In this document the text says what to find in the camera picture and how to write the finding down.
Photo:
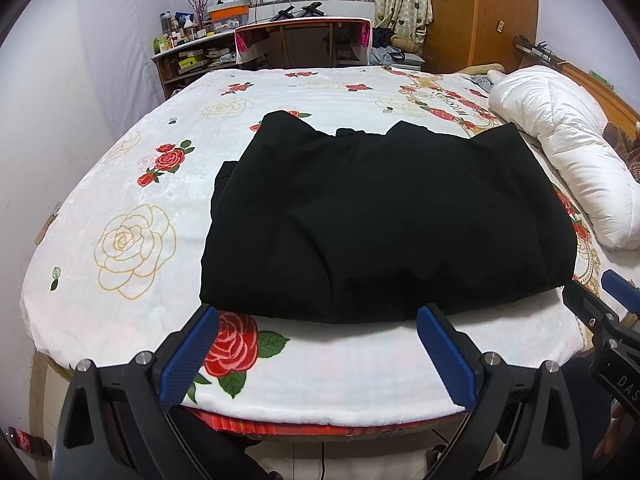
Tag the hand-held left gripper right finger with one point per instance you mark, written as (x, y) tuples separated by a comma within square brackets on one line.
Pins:
[(445, 355)]

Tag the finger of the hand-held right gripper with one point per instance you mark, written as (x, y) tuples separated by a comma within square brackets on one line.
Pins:
[(582, 302), (620, 286)]

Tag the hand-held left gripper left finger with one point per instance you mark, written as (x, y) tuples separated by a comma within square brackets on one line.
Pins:
[(187, 355)]

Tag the black hooded coat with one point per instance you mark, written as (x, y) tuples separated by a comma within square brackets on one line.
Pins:
[(375, 210)]

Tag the pile of dark clothes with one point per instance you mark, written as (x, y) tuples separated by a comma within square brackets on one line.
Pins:
[(387, 52)]

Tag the person's right hand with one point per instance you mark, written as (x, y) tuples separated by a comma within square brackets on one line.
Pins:
[(611, 440)]

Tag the red striped bed sheet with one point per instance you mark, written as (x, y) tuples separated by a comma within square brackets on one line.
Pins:
[(300, 429)]

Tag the brown teddy bear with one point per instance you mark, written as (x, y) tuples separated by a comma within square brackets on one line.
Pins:
[(625, 145)]

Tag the white quilted duvet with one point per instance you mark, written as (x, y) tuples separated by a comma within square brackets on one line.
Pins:
[(565, 135)]

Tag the bed with rose blanket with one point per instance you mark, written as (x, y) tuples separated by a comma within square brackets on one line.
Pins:
[(150, 185)]

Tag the wooden headboard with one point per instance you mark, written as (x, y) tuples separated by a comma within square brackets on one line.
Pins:
[(600, 85)]

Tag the grey blue cloth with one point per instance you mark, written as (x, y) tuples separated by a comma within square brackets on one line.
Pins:
[(482, 82)]

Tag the black and silver gadget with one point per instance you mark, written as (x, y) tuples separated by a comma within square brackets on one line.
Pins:
[(537, 52)]

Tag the beige cloth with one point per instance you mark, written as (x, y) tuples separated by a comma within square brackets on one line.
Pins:
[(482, 67)]

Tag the cluttered wooden shelf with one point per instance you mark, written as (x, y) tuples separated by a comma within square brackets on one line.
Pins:
[(190, 67)]

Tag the wooden wardrobe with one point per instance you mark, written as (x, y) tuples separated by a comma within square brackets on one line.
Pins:
[(475, 15)]

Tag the brown plush toy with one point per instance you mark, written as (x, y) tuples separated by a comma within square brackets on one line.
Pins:
[(406, 42)]

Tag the row of bottles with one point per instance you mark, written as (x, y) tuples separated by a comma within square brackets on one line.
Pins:
[(175, 32)]

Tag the orange storage box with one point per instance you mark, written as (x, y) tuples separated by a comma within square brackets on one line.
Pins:
[(227, 12)]

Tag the wooden desk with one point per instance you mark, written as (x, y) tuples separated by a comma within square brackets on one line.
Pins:
[(300, 22)]

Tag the black folding stand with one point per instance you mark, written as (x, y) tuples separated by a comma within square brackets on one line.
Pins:
[(300, 10)]

